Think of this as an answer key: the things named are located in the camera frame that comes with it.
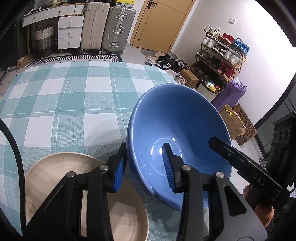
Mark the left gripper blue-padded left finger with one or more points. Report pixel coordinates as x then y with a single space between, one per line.
116 170

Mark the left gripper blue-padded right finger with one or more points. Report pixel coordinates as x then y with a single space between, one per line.
173 165

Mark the blue ceramic bowl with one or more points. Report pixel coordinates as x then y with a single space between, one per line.
183 118

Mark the right hand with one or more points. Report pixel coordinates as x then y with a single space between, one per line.
264 212

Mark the patterned brown flat box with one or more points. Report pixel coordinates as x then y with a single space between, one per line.
250 130

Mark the open cardboard box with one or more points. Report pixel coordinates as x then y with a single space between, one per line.
234 124

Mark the teal checked tablecloth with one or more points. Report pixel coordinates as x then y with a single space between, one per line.
77 106

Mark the white trash bin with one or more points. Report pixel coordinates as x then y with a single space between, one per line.
205 91

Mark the small brown cardboard box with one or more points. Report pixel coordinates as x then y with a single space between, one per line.
191 80

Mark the purple plastic bag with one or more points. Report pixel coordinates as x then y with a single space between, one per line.
230 95

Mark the wooden shoe rack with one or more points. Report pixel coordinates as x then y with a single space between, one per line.
218 61

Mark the small cardboard box on floor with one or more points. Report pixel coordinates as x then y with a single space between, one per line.
22 62

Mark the beige hard-shell suitcase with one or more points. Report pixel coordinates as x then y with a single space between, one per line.
95 16

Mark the wooden door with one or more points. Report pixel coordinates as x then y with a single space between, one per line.
158 24

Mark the woven laundry basket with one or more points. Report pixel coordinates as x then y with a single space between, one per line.
44 41

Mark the grey aluminium suitcase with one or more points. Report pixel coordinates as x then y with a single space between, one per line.
117 29

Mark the white drawer desk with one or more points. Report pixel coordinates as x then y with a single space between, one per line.
70 22

